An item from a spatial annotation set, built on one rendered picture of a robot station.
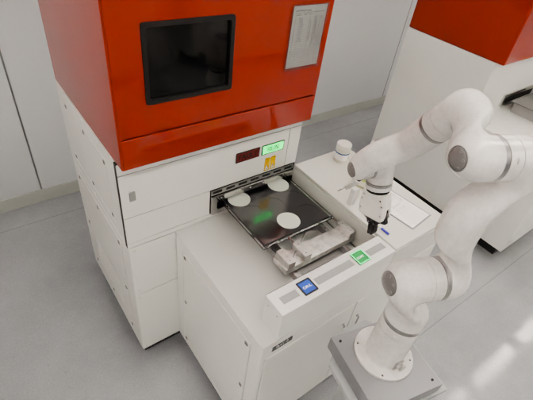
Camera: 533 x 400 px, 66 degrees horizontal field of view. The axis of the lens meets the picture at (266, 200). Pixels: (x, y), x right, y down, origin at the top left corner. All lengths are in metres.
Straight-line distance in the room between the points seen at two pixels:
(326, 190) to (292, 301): 0.62
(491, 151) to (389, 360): 0.74
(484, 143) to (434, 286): 0.41
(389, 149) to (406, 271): 0.34
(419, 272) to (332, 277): 0.43
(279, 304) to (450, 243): 0.58
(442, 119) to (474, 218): 0.24
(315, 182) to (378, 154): 0.69
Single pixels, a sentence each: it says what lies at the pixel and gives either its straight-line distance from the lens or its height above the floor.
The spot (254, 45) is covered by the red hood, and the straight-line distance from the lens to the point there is 1.43.
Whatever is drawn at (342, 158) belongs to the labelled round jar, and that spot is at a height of 1.00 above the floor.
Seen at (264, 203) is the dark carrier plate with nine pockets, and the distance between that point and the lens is 1.78.
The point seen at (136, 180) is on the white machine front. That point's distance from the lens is 1.50.
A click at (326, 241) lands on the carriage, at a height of 0.88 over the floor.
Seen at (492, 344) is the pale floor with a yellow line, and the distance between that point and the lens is 2.90.
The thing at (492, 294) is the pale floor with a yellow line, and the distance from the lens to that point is 3.17.
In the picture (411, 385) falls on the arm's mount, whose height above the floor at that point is 0.87.
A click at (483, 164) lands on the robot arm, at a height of 1.64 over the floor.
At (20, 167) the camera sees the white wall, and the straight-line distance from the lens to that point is 3.14.
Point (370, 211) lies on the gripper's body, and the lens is 1.40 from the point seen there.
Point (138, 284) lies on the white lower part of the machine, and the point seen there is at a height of 0.59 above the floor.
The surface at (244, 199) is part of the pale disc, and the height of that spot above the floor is 0.90.
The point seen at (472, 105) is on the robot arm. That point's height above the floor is 1.69.
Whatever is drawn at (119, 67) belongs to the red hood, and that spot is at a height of 1.57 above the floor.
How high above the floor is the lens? 2.05
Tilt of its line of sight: 40 degrees down
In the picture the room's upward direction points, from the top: 8 degrees clockwise
